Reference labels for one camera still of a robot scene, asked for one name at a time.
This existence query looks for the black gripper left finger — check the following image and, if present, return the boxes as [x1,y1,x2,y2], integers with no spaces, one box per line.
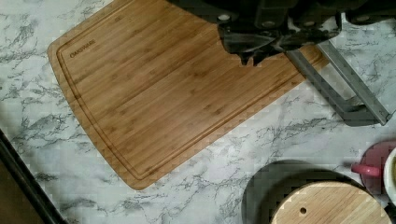
[218,23,277,65]

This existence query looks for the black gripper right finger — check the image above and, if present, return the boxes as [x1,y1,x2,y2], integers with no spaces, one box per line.
[274,13,342,51]

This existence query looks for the bamboo cutting board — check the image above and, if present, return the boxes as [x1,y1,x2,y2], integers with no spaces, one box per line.
[47,0,330,191]

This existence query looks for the round wooden lid container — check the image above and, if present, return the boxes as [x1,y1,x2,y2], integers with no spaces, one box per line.
[241,160,395,224]

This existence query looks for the pink mug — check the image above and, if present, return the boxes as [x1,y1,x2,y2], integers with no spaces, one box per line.
[351,140,396,205]

